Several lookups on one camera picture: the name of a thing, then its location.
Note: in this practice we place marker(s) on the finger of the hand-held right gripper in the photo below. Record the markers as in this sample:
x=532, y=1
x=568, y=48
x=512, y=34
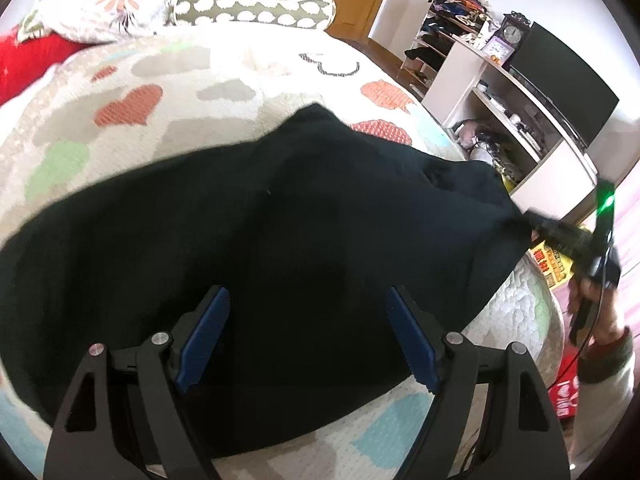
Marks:
x=560, y=237

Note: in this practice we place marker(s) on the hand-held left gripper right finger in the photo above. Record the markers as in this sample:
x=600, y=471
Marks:
x=415, y=340

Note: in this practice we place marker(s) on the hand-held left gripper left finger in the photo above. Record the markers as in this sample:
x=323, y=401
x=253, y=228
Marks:
x=205, y=340

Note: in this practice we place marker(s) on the black pants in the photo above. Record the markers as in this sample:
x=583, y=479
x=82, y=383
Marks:
x=275, y=235

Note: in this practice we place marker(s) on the person's right forearm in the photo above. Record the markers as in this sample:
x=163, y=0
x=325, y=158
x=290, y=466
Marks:
x=610, y=385

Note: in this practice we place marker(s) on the person's right hand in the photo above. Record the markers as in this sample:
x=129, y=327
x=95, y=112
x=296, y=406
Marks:
x=610, y=315

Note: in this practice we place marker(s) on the yellow box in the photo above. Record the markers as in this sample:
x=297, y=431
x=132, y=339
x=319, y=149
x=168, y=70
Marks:
x=552, y=265

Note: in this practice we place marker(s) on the red bag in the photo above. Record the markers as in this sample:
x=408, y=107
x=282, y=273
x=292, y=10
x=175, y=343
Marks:
x=565, y=390

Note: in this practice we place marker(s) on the black television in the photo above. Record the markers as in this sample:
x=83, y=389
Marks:
x=565, y=75

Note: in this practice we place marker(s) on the white cabinet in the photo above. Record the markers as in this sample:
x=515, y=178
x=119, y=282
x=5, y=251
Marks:
x=465, y=75

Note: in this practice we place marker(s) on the small purple clock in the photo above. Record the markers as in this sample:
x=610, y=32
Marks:
x=497, y=50

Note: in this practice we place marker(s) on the dark ornate clock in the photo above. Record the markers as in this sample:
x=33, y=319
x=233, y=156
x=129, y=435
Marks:
x=512, y=32

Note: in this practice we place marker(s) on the shoe rack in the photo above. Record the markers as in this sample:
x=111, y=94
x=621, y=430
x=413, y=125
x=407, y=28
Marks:
x=435, y=35

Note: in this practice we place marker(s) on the heart print quilt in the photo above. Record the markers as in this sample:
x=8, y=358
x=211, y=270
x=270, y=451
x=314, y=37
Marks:
x=150, y=75

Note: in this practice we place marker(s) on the red blanket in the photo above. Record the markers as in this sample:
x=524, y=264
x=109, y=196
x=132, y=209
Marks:
x=25, y=60

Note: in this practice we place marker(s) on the green cloud print bolster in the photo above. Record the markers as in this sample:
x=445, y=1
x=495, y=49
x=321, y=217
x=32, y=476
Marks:
x=260, y=10

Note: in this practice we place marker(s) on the floral pillow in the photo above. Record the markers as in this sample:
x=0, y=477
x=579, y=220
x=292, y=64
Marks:
x=100, y=5

